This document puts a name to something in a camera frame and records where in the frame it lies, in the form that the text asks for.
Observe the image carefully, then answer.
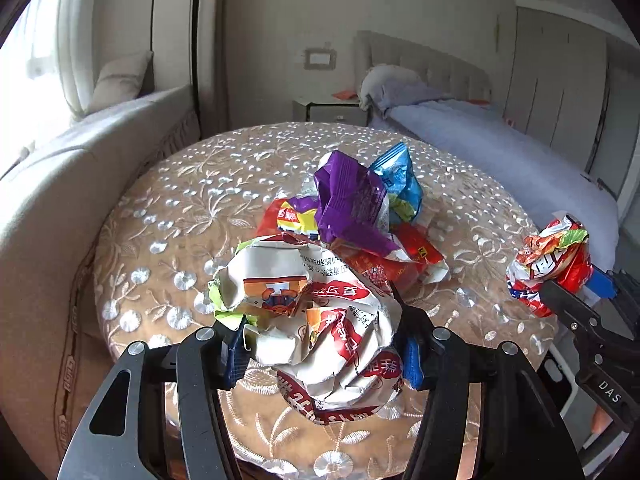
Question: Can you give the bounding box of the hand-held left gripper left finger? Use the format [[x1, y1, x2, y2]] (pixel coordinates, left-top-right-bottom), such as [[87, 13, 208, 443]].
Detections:
[[57, 322, 251, 480]]

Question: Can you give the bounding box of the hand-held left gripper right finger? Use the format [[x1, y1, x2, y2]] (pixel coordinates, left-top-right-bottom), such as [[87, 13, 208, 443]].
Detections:
[[390, 282, 586, 480]]

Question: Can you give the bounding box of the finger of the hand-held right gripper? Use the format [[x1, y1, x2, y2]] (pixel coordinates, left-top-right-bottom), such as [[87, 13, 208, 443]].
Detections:
[[540, 279, 603, 336], [585, 266, 640, 321]]

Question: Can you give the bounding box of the red white wrapper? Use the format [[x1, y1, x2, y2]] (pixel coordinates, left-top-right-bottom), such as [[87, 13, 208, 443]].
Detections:
[[505, 214, 596, 318]]

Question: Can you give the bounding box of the large white snack bag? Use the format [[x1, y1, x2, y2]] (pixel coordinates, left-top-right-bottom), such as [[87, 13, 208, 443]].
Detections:
[[207, 234, 406, 427]]

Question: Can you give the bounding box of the red yellow snack wrapper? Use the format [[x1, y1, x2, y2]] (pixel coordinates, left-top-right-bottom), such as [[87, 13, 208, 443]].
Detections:
[[255, 197, 321, 241]]

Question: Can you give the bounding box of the purple snack bag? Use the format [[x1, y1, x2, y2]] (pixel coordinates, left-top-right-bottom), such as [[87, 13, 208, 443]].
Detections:
[[290, 150, 401, 261]]

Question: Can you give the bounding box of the blue snack bag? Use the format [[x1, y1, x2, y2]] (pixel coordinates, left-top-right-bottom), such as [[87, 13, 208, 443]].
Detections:
[[367, 142, 425, 226]]

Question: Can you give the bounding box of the round table with floral cloth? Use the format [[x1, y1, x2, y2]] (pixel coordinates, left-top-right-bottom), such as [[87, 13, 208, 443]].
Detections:
[[92, 121, 561, 478]]

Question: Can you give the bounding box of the bed with blue sheet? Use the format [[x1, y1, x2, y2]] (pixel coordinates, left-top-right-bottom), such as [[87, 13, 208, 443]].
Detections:
[[370, 85, 621, 256]]

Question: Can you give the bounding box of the beige wardrobe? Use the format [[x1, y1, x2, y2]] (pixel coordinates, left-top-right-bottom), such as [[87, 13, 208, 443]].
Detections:
[[502, 5, 640, 201]]

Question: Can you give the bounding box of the beige sofa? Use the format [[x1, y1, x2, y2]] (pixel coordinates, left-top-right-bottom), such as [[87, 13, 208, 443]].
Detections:
[[0, 82, 201, 441]]

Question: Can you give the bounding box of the beige tufted headboard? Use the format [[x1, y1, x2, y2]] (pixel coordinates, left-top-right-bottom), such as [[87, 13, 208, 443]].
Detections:
[[354, 30, 493, 106]]

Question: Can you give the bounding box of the beige nightstand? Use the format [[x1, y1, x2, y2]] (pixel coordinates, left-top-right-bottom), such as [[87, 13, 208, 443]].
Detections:
[[291, 92, 371, 126]]

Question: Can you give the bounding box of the grey bed pillow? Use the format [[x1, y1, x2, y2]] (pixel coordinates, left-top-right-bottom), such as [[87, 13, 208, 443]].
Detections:
[[359, 64, 426, 111]]

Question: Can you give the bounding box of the beige throw pillow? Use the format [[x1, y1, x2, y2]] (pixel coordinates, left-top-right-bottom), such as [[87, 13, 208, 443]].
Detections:
[[90, 50, 155, 113]]

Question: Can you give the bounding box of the white sheer curtain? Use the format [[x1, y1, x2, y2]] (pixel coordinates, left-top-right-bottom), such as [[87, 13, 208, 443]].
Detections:
[[20, 0, 161, 121]]

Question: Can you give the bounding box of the framed wall switch panel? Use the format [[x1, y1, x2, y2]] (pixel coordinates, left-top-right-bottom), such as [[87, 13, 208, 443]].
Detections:
[[305, 47, 337, 70]]

